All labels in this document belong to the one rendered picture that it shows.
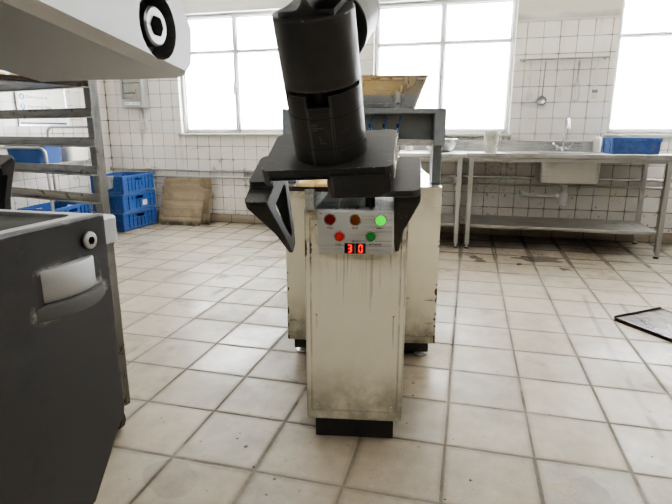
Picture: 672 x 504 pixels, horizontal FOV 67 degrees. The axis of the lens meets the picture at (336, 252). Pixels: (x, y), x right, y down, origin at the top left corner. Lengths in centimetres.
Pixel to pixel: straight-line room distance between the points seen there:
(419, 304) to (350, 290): 80
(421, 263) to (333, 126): 204
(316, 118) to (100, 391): 22
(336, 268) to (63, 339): 143
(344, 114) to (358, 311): 138
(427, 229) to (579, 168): 284
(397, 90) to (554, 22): 346
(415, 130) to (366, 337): 105
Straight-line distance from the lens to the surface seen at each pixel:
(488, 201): 559
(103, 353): 32
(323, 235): 162
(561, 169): 500
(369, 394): 185
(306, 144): 39
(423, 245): 237
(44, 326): 28
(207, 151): 630
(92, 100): 182
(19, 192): 218
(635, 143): 518
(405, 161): 44
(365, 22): 42
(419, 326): 249
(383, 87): 235
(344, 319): 173
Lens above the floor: 109
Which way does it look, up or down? 14 degrees down
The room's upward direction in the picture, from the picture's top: straight up
